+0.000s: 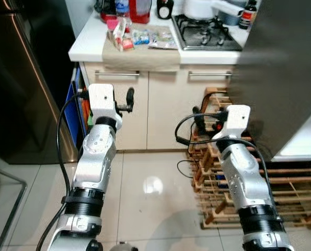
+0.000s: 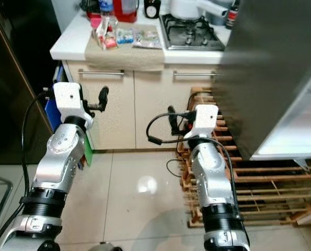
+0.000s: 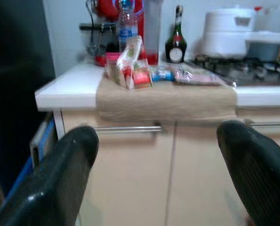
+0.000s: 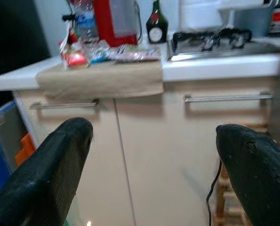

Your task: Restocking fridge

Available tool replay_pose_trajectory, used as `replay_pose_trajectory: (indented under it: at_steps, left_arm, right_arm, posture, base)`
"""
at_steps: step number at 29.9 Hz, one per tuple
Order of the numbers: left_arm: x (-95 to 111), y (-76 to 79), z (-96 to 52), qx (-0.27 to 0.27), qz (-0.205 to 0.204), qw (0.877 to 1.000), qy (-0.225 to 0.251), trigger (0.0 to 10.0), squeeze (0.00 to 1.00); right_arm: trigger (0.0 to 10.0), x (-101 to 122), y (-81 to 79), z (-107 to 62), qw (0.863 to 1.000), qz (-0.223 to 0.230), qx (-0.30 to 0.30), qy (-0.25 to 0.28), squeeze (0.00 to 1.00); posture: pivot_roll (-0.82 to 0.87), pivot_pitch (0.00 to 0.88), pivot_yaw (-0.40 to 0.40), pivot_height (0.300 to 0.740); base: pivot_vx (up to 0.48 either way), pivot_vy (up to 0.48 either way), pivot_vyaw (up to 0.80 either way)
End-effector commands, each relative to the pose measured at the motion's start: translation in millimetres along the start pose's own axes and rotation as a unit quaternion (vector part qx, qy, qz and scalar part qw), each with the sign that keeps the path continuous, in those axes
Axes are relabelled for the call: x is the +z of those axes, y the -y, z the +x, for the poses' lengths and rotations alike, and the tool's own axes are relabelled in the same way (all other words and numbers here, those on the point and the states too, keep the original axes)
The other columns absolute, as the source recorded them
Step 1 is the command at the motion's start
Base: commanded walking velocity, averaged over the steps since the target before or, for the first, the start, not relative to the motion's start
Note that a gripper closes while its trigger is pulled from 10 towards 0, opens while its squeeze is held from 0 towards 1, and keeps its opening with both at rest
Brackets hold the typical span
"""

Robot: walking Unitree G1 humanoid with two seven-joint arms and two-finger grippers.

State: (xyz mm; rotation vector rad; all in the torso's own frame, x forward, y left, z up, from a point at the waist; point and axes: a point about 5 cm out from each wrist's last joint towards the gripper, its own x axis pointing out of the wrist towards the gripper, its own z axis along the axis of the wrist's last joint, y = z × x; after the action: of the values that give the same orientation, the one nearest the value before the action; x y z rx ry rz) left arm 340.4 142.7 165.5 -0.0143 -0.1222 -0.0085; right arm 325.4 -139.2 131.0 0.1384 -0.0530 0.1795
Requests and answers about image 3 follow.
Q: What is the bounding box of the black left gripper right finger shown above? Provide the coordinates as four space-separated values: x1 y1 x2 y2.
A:
216 120 280 226

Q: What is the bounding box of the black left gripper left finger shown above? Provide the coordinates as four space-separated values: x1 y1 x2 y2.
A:
0 126 100 226

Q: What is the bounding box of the beige kitchen cabinet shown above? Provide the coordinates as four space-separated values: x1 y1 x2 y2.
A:
52 107 280 226

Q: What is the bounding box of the black gas stove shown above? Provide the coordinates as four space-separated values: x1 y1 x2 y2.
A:
191 54 280 87

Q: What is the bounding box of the pink sliced ham package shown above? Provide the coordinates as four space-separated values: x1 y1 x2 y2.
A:
174 65 228 86

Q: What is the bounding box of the beige cloth mat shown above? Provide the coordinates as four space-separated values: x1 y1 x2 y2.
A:
96 70 239 122

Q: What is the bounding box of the tall black appliance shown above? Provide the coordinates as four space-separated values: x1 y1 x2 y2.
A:
0 0 57 203

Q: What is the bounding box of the grey pot white lid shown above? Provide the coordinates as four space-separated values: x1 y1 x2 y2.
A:
244 32 280 62

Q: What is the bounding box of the red cup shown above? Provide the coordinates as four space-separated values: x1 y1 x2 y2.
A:
94 55 107 68

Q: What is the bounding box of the blue snack packet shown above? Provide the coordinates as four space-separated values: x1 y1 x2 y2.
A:
151 69 176 83

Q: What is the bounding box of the red label sandwich pack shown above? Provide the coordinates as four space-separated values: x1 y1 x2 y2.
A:
132 60 153 89

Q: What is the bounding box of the pink box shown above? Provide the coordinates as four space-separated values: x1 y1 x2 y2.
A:
105 52 122 62

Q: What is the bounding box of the white rice cooker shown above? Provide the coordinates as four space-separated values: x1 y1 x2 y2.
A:
202 4 257 58

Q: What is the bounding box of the triangular sandwich pack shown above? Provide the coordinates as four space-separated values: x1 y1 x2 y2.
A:
116 36 144 89

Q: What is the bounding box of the dark green liquor bottle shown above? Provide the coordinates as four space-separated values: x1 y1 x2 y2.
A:
165 5 188 64

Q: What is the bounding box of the white jug red cap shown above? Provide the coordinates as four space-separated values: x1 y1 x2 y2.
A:
254 4 280 32

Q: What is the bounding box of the black utensil rack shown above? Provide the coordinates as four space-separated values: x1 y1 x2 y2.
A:
79 22 118 54

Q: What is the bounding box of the clear plastic water bottle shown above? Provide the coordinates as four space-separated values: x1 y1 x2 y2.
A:
118 0 139 54

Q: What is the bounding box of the clear tall red-trimmed container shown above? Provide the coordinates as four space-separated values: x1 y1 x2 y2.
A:
143 0 163 66

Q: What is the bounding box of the red round kitchen appliance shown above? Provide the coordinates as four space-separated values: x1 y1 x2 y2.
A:
92 0 120 21

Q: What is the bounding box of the silver cabinet handle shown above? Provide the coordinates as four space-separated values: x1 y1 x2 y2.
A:
92 126 163 134
245 120 280 128

